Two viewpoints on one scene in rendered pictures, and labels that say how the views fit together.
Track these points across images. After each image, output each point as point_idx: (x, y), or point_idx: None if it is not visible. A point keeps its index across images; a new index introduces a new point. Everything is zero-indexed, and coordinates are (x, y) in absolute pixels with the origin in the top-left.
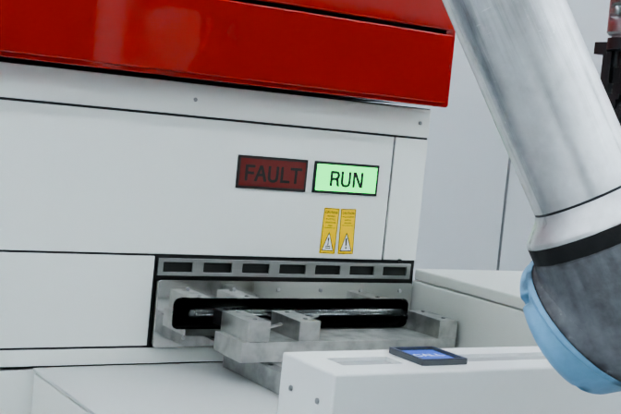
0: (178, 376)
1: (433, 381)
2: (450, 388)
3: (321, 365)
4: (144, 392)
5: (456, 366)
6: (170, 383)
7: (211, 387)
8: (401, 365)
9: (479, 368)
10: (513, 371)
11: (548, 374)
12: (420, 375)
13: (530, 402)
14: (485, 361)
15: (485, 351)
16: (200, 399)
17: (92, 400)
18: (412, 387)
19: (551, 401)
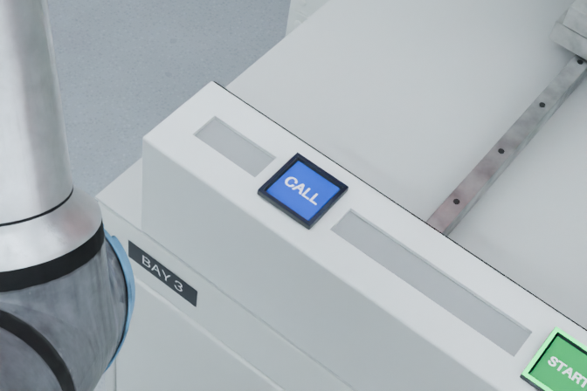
0: (526, 6)
1: (241, 215)
2: (259, 234)
3: (175, 119)
4: (438, 3)
5: (289, 222)
6: (490, 10)
7: (513, 40)
8: (242, 177)
9: (300, 243)
10: (335, 277)
11: (383, 314)
12: (226, 200)
13: (357, 318)
14: (346, 244)
15: (410, 237)
16: (457, 46)
17: None
18: (218, 202)
19: (384, 337)
